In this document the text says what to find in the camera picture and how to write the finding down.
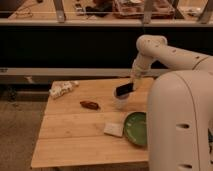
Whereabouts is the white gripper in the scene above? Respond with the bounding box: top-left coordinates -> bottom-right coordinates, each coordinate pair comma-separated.
131,56 -> 149,91

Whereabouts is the black eraser block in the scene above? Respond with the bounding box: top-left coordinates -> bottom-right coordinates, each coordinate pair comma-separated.
116,83 -> 133,96

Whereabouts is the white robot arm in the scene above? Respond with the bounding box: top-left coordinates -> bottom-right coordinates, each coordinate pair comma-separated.
131,35 -> 213,171

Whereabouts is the green bowl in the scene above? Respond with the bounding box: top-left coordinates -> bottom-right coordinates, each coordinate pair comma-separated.
123,112 -> 147,147

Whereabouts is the white sponge block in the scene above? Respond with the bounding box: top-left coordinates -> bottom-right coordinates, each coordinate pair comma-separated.
104,123 -> 123,137

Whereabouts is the brown oblong object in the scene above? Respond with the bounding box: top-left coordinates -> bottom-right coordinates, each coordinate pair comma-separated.
80,101 -> 100,110

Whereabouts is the wooden table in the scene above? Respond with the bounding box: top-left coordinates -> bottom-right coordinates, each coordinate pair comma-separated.
31,78 -> 153,168

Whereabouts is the metal rail shelf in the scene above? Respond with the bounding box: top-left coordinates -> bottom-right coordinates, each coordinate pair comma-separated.
0,67 -> 168,85

